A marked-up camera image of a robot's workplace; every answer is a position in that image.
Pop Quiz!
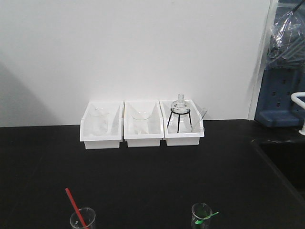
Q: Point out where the black wire tripod stand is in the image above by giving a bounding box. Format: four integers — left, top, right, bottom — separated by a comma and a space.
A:
167, 108, 192, 133

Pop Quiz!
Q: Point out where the glass beaker in left bin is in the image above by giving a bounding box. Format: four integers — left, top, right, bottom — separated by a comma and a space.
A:
90, 108, 109, 135

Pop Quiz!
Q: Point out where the middle white plastic bin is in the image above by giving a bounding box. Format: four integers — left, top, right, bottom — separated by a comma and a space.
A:
123, 101, 164, 147

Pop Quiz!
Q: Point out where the round glass flask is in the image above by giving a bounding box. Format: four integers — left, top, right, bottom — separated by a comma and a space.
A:
171, 94, 190, 115

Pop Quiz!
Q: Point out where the blue pegboard drying rack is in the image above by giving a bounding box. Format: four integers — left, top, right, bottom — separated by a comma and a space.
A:
254, 69, 305, 127

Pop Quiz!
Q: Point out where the black lab sink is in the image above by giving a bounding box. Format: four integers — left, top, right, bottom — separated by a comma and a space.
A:
251, 139, 305, 201

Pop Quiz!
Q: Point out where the left white plastic bin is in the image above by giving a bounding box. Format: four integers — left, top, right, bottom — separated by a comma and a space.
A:
80, 101, 123, 149

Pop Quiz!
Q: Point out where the white faucet pipe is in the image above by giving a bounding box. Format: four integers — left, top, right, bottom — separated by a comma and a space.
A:
290, 92, 305, 135

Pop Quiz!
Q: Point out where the front right glass beaker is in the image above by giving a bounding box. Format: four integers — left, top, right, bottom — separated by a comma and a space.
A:
191, 203, 212, 229

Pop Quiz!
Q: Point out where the glass tube in right bin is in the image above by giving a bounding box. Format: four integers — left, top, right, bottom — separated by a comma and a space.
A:
191, 107, 207, 132

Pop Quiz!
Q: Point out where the glass beaker in middle bin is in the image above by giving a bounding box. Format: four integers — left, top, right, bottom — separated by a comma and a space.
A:
132, 111, 151, 135

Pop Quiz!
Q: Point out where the white plastic bin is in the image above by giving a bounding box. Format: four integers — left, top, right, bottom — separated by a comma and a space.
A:
159, 100, 204, 146
123, 101, 164, 147
80, 101, 123, 149

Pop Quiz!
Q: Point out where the green plastic spoon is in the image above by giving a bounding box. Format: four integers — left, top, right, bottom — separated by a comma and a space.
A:
195, 212, 219, 225

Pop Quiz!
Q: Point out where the red plastic spoon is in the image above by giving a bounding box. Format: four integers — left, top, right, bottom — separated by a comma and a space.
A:
65, 187, 88, 229

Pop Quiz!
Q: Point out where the glass beaker in bin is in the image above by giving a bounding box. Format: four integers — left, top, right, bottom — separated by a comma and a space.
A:
90, 108, 109, 135
132, 111, 151, 135

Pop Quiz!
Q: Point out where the right white plastic bin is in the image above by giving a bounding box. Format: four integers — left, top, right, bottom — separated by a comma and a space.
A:
159, 100, 204, 146

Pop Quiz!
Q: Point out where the front left glass beaker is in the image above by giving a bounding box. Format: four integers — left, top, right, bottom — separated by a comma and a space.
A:
69, 207, 96, 229

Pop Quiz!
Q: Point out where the clear plastic bag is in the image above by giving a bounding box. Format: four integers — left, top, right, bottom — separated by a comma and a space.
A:
265, 0, 305, 70

